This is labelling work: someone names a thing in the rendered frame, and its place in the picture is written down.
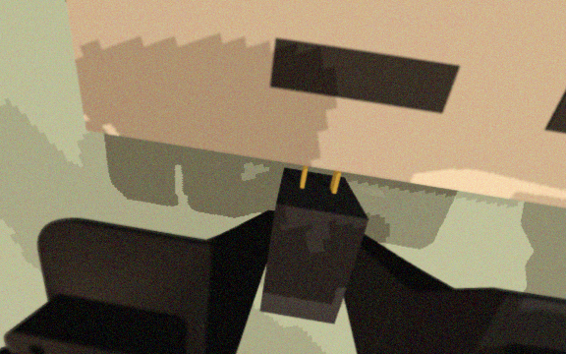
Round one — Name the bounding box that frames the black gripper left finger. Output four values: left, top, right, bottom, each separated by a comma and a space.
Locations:
37, 210, 275, 354

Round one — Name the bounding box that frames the black two-prong plug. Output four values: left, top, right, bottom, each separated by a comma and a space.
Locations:
259, 165, 368, 324

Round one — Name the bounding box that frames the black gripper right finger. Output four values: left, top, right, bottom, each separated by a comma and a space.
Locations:
344, 234, 566, 354

